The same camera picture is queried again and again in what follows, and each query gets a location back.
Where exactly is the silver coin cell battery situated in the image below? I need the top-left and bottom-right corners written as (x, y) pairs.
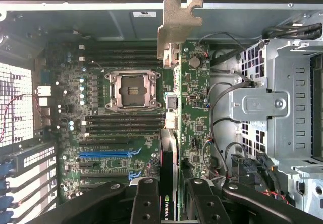
top-left (188, 55), bottom-right (201, 69)

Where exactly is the small white case sticker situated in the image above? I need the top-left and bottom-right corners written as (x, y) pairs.
top-left (130, 11), bottom-right (157, 18)

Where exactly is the long black expansion slot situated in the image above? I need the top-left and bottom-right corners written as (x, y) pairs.
top-left (79, 137), bottom-right (130, 145)
top-left (79, 171), bottom-right (142, 185)

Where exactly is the green motherboard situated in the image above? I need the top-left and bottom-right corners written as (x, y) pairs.
top-left (35, 39), bottom-right (212, 211)

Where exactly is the black cable bundle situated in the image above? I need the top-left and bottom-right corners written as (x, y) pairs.
top-left (261, 23), bottom-right (323, 41)

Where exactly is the CPU socket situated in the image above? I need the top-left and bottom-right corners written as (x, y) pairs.
top-left (104, 69), bottom-right (163, 113)

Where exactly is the blue expansion slot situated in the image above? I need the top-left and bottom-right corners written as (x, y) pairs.
top-left (79, 147), bottom-right (142, 159)

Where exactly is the open black PC case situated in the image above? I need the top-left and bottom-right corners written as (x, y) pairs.
top-left (0, 0), bottom-right (323, 224)

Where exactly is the grey metal drive cage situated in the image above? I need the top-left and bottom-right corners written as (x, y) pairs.
top-left (228, 38), bottom-right (323, 213)

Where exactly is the short black expansion slot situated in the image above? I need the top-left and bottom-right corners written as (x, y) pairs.
top-left (79, 161), bottom-right (101, 170)

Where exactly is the black power connector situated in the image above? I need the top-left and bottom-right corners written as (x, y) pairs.
top-left (230, 152), bottom-right (256, 182)

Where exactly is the black-latch RAM slot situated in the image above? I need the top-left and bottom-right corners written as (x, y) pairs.
top-left (83, 61), bottom-right (162, 68)
top-left (84, 115), bottom-right (165, 121)
top-left (83, 50), bottom-right (162, 57)
top-left (84, 126), bottom-right (165, 132)

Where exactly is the white-latch RAM slot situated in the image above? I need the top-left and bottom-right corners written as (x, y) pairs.
top-left (84, 120), bottom-right (165, 127)
top-left (78, 44), bottom-right (162, 51)
top-left (78, 55), bottom-right (162, 62)
top-left (84, 131), bottom-right (164, 138)

